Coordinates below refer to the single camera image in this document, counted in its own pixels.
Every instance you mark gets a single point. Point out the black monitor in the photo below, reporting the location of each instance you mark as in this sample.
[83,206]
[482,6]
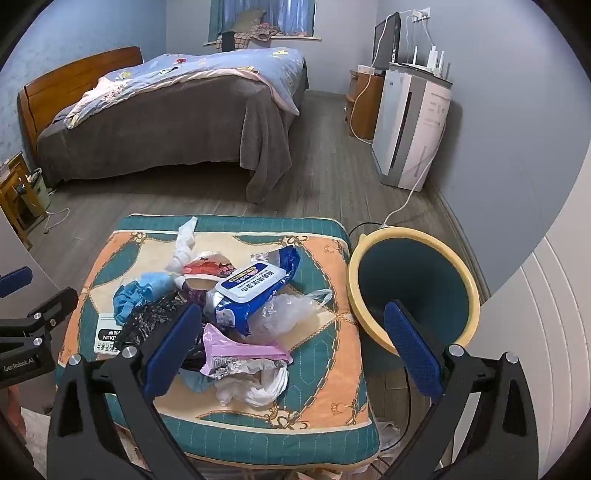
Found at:
[387,42]

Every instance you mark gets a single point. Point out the red white tissue box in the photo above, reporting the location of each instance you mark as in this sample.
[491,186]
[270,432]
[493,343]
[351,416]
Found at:
[205,271]

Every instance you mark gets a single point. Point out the wooden headboard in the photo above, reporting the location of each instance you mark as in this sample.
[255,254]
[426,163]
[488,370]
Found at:
[42,99]

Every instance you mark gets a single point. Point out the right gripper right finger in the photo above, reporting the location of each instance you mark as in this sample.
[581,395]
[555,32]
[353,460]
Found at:
[502,440]

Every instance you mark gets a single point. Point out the patterned teal orange cushion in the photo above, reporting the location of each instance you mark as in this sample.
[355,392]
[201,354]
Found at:
[323,418]

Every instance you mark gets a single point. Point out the white air purifier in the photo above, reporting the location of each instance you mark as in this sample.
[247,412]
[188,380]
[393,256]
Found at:
[411,124]

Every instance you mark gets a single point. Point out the blue glove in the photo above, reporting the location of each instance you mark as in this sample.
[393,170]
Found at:
[148,288]

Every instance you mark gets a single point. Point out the clear plastic bag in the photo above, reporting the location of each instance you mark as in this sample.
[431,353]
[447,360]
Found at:
[283,312]

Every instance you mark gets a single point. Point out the blue wet wipes pack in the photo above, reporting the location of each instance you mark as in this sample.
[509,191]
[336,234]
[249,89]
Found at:
[233,300]

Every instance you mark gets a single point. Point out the wooden side cabinet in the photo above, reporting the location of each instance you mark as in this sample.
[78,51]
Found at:
[363,104]

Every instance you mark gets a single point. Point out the white wifi router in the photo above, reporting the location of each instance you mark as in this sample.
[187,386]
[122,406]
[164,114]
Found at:
[434,65]

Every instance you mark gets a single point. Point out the yellow teal trash bin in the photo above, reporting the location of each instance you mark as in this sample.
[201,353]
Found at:
[424,273]

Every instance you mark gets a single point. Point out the pink foil wrapper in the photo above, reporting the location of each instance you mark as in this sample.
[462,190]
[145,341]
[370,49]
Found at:
[221,353]

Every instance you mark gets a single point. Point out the black plastic bag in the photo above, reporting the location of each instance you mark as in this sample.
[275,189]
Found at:
[144,320]

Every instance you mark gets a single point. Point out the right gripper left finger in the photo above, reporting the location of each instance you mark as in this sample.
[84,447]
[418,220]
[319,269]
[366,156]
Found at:
[83,442]

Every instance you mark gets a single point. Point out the clothes pile on windowsill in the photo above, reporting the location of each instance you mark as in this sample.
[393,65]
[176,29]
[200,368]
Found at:
[251,32]

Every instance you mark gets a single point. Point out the bed with brown cover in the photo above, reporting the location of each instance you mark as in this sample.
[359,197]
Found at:
[223,119]

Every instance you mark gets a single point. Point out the light blue quilt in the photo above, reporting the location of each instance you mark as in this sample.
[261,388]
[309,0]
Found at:
[281,69]

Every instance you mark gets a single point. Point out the small white printed packet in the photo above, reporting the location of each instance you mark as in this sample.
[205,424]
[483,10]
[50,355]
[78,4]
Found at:
[106,333]

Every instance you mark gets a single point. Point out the blue window curtain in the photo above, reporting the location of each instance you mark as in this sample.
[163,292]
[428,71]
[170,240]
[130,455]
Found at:
[290,17]

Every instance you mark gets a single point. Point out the wooden chair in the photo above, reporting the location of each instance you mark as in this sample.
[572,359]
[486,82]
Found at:
[19,203]

